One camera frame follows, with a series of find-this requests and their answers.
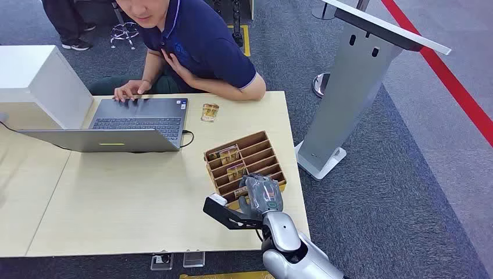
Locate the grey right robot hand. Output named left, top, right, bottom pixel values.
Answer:
left=238, top=173, right=284, bottom=221

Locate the wooden slotted card holder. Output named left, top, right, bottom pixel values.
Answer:
left=203, top=131, right=288, bottom=205

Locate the person's left hand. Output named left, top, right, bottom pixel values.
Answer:
left=160, top=49, right=195, bottom=86

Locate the person's hand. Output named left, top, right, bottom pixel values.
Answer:
left=113, top=80, right=152, bottom=103
left=160, top=49, right=195, bottom=86

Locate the person's right hand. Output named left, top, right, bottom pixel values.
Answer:
left=113, top=80, right=152, bottom=103

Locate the person standing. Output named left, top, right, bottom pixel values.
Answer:
left=41, top=0, right=98, bottom=52

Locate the clear table clamp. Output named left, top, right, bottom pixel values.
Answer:
left=149, top=252, right=174, bottom=272
left=182, top=251, right=206, bottom=269

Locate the chrome stanchion base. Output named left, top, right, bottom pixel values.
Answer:
left=311, top=71, right=331, bottom=99

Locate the grey kiosk stand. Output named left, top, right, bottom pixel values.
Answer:
left=294, top=0, right=452, bottom=181

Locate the grey laptop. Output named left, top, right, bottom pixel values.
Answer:
left=17, top=98, right=190, bottom=154

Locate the black equipment stand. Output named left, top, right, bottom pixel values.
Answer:
left=212, top=0, right=245, bottom=48

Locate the chrome stool base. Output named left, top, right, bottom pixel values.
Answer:
left=109, top=1, right=141, bottom=51

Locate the white box cabinet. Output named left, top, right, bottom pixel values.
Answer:
left=0, top=45, right=95, bottom=131

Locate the black bracket wrist camera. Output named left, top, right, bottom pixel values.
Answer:
left=202, top=193, right=265, bottom=231

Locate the black laptop cable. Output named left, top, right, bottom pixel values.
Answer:
left=178, top=130, right=195, bottom=149

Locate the black thin cable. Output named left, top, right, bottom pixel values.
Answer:
left=0, top=120, right=72, bottom=152

